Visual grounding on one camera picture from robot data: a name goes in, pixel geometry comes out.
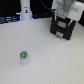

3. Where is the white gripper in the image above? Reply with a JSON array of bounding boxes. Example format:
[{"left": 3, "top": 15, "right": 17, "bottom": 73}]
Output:
[{"left": 52, "top": 0, "right": 82, "bottom": 21}]

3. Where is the white kcup with green lid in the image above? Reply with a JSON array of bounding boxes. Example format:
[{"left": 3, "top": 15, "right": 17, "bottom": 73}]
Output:
[{"left": 20, "top": 51, "right": 28, "bottom": 65}]

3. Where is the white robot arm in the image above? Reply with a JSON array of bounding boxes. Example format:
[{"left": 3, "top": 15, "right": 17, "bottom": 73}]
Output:
[{"left": 52, "top": 0, "right": 84, "bottom": 21}]

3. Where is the dark background equipment left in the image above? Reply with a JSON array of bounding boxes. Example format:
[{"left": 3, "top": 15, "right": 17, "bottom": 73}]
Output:
[{"left": 0, "top": 14, "right": 21, "bottom": 24}]

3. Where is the black kcup holder box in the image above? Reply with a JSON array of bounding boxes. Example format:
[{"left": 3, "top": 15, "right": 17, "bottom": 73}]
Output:
[{"left": 50, "top": 14, "right": 76, "bottom": 40}]

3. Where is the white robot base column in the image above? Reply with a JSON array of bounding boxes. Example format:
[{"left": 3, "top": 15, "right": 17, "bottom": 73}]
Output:
[{"left": 20, "top": 0, "right": 32, "bottom": 20}]

